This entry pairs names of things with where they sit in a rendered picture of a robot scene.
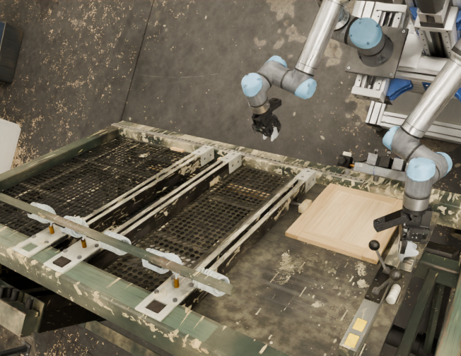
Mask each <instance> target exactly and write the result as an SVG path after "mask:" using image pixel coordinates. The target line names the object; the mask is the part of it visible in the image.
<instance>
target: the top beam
mask: <svg viewBox="0 0 461 356"><path fill-rule="evenodd" d="M29 238H30V237H29V236H27V235H25V234H22V233H20V232H18V231H16V230H13V229H11V228H9V227H7V226H5V225H2V224H1V223H0V264H2V265H4V266H6V267H8V268H10V269H11V270H13V271H15V272H17V273H20V274H21V275H23V276H25V277H27V278H29V279H31V280H33V281H35V282H36V283H38V284H40V285H42V286H44V287H46V288H47V289H49V290H51V291H53V292H55V293H57V294H59V295H61V296H62V297H65V298H67V299H69V300H71V301H72V302H74V303H76V304H78V305H80V306H82V307H84V308H86V309H87V310H89V311H91V312H93V313H95V314H97V315H98V316H101V317H103V318H104V319H107V320H108V321H111V322H112V323H114V324H116V325H118V326H120V327H122V328H123V329H125V330H127V331H129V332H131V333H133V334H135V335H137V336H138V337H140V338H143V339H144V340H147V341H148V342H150V343H152V344H154V345H156V346H158V347H160V348H162V349H163V350H165V351H167V352H169V353H171V354H173V355H174V356H291V355H288V354H286V353H285V352H282V351H280V350H277V349H276V348H273V347H271V346H269V345H266V344H264V343H262V342H260V341H258V340H255V339H254V338H251V337H249V336H247V335H245V334H242V333H240V332H238V331H235V330H233V329H232V328H229V327H227V326H224V325H223V324H220V323H218V322H216V321H214V320H212V319H209V318H207V317H205V316H202V315H201V314H198V313H196V312H194V311H192V310H190V309H187V308H185V307H183V306H181V305H177V306H176V307H175V308H174V309H173V310H172V311H171V312H170V313H169V314H168V315H167V316H166V317H165V318H164V319H163V320H162V321H161V322H159V321H157V320H155V319H153V318H151V317H149V316H147V315H145V314H142V313H141V312H139V311H137V310H135V307H136V306H138V305H139V304H140V303H141V302H142V301H143V300H144V299H146V298H147V297H148V296H149V295H150V294H151V293H152V292H150V291H148V290H145V289H143V288H142V287H139V286H137V285H135V284H132V283H130V282H128V281H126V280H123V279H121V278H119V277H117V276H115V275H113V274H111V273H108V272H106V271H104V270H101V269H99V268H97V267H95V266H92V265H90V264H89V263H86V262H84V261H81V262H80V263H78V264H77V265H75V266H74V267H73V268H71V269H70V270H68V271H67V272H65V273H64V274H61V273H59V272H57V271H55V270H53V269H51V268H49V267H46V266H44V264H43V263H45V262H47V261H48V260H50V259H51V258H53V257H54V256H56V255H57V254H59V253H61V251H60V250H58V249H55V248H53V247H51V246H48V247H46V248H44V249H43V250H42V251H40V252H38V253H36V254H35V255H33V256H31V257H30V258H28V257H27V256H24V255H22V254H20V253H18V252H17V251H14V250H12V248H13V247H15V246H16V245H18V244H20V243H21V242H24V241H25V240H27V239H29Z"/></svg>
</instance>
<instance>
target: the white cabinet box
mask: <svg viewBox="0 0 461 356"><path fill-rule="evenodd" d="M20 132H21V126H20V125H19V124H15V123H13V122H10V121H6V120H4V119H0V174H1V173H3V172H6V171H8V170H10V169H11V165H12V162H13V156H14V154H15V151H16V146H17V143H18V138H19V135H20Z"/></svg>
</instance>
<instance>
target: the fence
mask: <svg viewBox="0 0 461 356"><path fill-rule="evenodd" d="M398 237H399V235H398V236H397V238H396V240H395V242H394V244H393V245H392V248H391V250H390V251H389V253H388V255H387V257H386V259H385V261H384V263H386V264H388V265H391V266H394V267H397V269H399V268H400V264H401V261H400V260H399V258H398V256H397V248H398ZM392 283H393V280H391V281H390V284H389V285H388V287H387V289H386V291H385V294H384V295H383V298H382V300H381V302H380V304H378V303H376V302H372V301H370V300H367V299H365V298H364V300H363V301H362V303H361V306H360V307H359V309H358V311H357V312H356V315H355V317H354V319H353V320H352V322H351V324H350V326H349V328H348V330H347V331H346V333H345V335H344V337H343V339H342V341H341V343H340V344H339V355H341V356H358V354H359V353H360V351H361V348H362V346H363V344H364V342H365V340H366V338H367V336H368V333H369V331H370V329H371V327H372V325H373V323H374V321H375V319H376V316H377V315H378V312H379V311H380V308H381V306H382V305H383V302H384V301H385V298H386V296H387V294H388V292H389V290H390V288H391V286H392ZM357 318H360V319H363V320H364V321H367V324H366V326H365V328H364V330H363V332H360V331H357V330H356V329H353V326H354V324H355V322H356V320H357ZM350 333H352V334H354V335H356V336H359V337H360V338H359V340H358V342H357V344H356V346H355V348H352V347H350V346H348V345H345V344H344V343H345V341H346V339H347V337H348V335H349V334H350Z"/></svg>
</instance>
